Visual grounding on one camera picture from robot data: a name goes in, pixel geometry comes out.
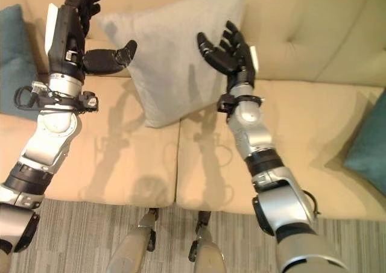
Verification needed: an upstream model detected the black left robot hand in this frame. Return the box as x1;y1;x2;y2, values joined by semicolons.
44;0;138;83

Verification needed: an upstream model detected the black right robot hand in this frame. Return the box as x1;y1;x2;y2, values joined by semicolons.
197;20;259;90

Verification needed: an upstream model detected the light grey square cushion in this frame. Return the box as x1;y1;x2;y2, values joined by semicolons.
95;0;247;128

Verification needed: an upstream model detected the cream leather sofa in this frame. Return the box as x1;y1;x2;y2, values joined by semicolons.
0;0;386;221

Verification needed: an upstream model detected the teal cushion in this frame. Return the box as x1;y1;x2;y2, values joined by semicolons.
343;88;386;195
0;4;39;122

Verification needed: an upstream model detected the silver right robot leg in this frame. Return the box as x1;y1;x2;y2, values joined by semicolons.
188;210;226;273

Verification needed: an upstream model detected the silver robot leg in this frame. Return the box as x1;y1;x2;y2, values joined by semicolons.
188;210;226;273
106;207;159;273

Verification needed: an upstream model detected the silver left robot leg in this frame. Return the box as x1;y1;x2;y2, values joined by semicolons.
106;207;159;273

